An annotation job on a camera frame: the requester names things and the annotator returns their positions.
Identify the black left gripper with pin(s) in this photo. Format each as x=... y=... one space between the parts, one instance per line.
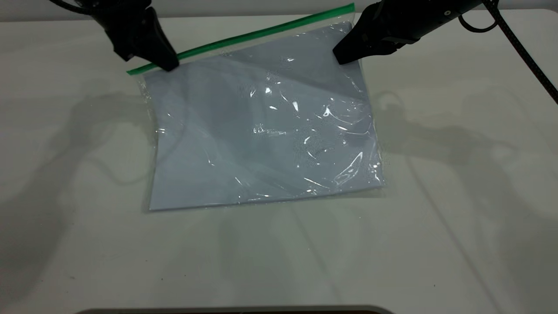
x=120 y=22

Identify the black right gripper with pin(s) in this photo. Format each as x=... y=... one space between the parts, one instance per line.
x=405 y=22

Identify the white paper stack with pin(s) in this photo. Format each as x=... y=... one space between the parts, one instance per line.
x=244 y=148

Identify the clear zip bag green zipper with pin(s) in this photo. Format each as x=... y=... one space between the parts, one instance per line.
x=261 y=131

